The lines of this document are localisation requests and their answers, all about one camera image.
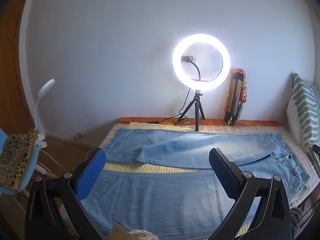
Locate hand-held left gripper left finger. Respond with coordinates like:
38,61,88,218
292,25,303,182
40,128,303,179
24,148,108,240

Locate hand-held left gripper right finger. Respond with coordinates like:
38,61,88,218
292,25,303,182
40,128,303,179
209,148,292,240

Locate light blue denim pants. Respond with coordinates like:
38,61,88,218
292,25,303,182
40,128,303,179
67,127,310,240

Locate green white patterned pillow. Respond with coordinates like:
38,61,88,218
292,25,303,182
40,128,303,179
286,73,320,170

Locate light blue chair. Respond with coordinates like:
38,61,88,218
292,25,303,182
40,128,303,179
0,126,40,195

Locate yellow striped blanket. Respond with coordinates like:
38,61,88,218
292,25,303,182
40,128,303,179
99,122,320,238

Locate person's striped trouser leg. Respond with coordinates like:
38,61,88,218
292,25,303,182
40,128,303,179
290,206,307,240

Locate orange bed sheet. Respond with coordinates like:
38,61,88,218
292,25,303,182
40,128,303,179
119,117,282,127

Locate folded silver tripod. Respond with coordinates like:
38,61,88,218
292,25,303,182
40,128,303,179
224,72,245,127

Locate leopard print cloth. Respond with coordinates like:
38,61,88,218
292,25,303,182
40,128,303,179
0,128,38,190

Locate beige woven item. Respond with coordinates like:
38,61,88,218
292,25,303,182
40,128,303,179
129,229,159,240

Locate white clip lamp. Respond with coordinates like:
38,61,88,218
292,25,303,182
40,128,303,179
34,79,56,153

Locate black gooseneck phone holder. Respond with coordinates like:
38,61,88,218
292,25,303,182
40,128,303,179
180,55,202,82

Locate wooden door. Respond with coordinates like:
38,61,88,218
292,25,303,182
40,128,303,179
0,0,38,133

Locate white lamp cable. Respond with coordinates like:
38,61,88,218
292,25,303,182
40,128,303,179
32,147,58,175

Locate black ring light cable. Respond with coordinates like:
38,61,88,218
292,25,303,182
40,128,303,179
117,87,192,126

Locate white ring light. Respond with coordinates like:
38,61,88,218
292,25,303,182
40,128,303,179
172,33,228,90

